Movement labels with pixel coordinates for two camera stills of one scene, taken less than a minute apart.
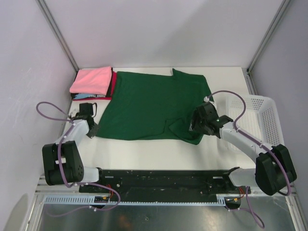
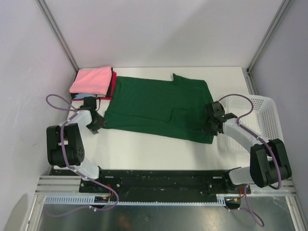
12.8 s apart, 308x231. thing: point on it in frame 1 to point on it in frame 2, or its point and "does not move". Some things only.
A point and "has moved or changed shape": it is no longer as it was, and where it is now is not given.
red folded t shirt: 113,89 does not move
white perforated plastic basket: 261,120 does not move
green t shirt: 152,106 has moved or changed shape
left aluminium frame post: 50,17 does not move
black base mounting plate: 165,182 does not move
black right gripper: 194,125 to 213,132
